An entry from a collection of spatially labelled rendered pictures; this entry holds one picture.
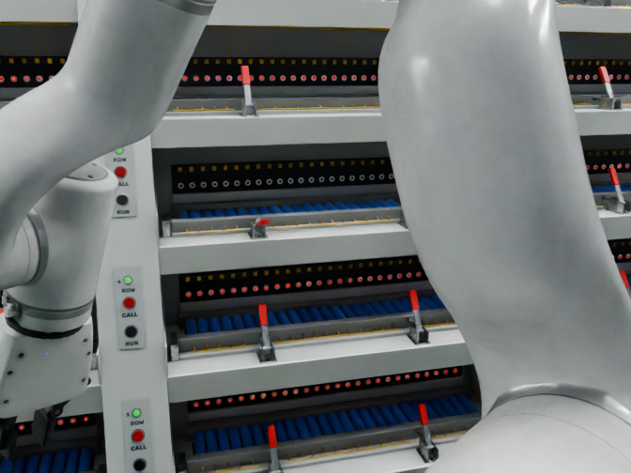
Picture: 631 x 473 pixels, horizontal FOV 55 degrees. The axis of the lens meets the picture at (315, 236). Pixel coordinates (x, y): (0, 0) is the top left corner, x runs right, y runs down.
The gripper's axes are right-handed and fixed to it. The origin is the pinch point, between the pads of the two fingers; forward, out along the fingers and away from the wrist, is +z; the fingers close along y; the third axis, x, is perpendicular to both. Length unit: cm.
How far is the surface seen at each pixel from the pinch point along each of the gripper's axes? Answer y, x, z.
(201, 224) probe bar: 35.5, 18.8, -13.5
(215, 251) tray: 34.0, 12.6, -12.0
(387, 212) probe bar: 62, 2, -23
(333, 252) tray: 50, 2, -16
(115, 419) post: 19.1, 8.3, 12.5
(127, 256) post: 23.0, 19.4, -8.8
